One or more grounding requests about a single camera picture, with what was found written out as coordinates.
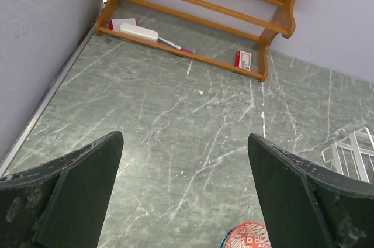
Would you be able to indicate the white box on shelf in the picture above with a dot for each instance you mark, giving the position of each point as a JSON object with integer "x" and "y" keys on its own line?
{"x": 140, "y": 32}

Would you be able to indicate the wooden shelf rack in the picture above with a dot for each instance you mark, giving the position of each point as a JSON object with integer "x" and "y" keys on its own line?
{"x": 257, "y": 20}

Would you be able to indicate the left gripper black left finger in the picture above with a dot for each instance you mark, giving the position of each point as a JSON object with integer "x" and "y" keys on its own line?
{"x": 63, "y": 202}

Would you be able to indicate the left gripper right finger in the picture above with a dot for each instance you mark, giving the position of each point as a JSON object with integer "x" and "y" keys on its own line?
{"x": 307, "y": 205}

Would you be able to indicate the red geometric patterned bowl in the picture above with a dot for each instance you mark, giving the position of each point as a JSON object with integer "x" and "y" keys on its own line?
{"x": 249, "y": 234}

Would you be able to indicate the red white small card box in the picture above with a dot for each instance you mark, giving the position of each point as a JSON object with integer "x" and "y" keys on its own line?
{"x": 243, "y": 60}

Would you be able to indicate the white wire dish rack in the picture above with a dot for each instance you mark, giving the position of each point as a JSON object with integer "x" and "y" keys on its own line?
{"x": 352, "y": 156}

